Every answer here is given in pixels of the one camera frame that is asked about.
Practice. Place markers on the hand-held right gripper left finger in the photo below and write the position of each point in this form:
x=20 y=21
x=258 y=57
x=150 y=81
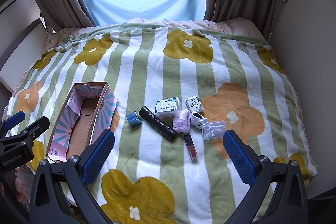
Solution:
x=98 y=158

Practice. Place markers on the striped floral blanket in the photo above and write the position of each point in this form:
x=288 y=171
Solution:
x=157 y=69

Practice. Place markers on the black bag roll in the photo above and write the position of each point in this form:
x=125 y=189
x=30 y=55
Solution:
x=157 y=123

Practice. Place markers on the white bed frame panel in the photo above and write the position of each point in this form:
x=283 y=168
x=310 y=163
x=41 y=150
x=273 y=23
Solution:
x=22 y=50

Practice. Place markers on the cardboard box with pink lining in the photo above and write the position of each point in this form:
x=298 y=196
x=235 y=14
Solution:
x=81 y=124

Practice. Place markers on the purple fluffy cloth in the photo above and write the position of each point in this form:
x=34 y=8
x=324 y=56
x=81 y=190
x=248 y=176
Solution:
x=182 y=123

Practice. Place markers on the black-and-white patterned tissue pack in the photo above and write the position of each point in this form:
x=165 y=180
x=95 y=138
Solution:
x=194 y=104

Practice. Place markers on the white patterned sock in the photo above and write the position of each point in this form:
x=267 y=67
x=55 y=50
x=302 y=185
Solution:
x=198 y=121

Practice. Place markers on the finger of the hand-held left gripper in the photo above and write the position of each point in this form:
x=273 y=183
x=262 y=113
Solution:
x=35 y=127
x=15 y=118

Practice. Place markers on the small blue box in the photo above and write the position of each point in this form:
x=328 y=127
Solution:
x=134 y=118

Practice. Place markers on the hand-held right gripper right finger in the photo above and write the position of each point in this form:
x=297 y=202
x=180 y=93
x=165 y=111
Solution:
x=239 y=158

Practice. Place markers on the white floss pick box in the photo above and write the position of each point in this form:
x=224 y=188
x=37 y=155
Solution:
x=168 y=107

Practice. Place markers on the clear plastic case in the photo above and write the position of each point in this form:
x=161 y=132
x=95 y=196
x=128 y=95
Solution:
x=214 y=130

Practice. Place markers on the red lip gloss tube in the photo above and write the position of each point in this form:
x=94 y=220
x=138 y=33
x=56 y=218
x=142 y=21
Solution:
x=191 y=148

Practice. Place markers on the person's left hand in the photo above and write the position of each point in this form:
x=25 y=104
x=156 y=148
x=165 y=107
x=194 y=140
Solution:
x=19 y=183

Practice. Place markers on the pink quilt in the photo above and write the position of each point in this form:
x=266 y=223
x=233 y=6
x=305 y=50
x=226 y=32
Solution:
x=236 y=26

